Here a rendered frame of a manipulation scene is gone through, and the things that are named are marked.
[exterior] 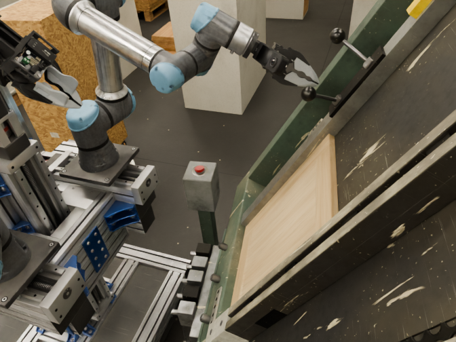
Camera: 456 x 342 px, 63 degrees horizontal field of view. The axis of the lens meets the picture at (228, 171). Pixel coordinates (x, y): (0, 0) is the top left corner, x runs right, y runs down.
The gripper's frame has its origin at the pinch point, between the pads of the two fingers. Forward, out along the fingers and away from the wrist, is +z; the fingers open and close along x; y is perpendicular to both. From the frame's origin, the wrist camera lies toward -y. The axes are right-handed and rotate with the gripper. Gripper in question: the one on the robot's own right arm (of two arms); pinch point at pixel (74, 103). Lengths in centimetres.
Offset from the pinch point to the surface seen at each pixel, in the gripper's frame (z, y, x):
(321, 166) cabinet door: 52, 25, 16
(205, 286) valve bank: 77, -25, -16
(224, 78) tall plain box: 135, -159, 172
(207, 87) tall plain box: 136, -180, 167
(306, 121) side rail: 65, 6, 43
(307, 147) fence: 54, 18, 24
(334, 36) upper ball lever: 33, 32, 41
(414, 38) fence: 39, 48, 40
